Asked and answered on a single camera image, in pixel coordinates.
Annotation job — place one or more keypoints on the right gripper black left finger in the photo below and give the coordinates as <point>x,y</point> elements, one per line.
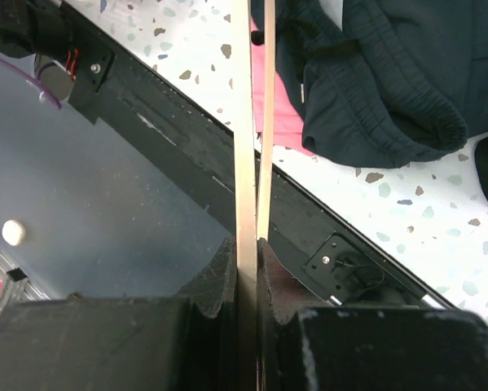
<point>214,287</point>

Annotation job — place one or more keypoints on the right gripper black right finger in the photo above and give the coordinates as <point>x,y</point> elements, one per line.
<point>285,294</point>

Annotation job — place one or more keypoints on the beige hanger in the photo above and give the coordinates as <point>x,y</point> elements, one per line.
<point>252,177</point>

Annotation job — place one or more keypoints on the dark navy shorts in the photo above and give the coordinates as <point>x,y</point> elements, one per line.
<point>394,82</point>

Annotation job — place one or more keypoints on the pink folded shorts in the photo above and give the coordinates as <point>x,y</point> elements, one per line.
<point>288,124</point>

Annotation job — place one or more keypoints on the white round knob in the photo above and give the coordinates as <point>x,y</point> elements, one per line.
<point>13,232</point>

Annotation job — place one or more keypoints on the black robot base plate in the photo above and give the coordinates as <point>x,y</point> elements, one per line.
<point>314,244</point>

